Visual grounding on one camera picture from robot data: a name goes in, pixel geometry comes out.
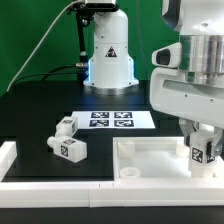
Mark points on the white square tabletop part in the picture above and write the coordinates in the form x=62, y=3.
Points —
x=151, y=157

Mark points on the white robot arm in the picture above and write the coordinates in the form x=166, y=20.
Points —
x=188, y=79

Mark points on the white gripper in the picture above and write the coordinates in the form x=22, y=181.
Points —
x=170, y=93

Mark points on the white tag sheet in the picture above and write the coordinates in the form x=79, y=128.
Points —
x=114, y=119

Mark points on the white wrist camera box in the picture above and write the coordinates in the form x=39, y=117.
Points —
x=169, y=56

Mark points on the white U-shaped fence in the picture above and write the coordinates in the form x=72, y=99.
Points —
x=118, y=192

